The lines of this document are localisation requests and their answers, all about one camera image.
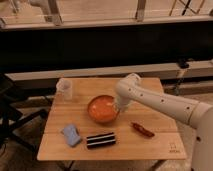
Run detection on orange ceramic bowl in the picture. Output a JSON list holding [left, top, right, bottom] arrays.
[[87, 95, 119, 123]]

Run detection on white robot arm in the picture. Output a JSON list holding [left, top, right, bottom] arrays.
[[115, 73, 213, 171]]

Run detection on clear plastic cup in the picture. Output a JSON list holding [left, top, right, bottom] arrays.
[[56, 79, 73, 100]]

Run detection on black white striped box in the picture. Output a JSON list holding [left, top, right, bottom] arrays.
[[86, 132, 116, 149]]

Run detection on dark red chili pepper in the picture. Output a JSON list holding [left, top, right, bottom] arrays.
[[131, 122, 155, 138]]

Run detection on black chair frame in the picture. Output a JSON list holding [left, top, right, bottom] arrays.
[[0, 73, 48, 152]]

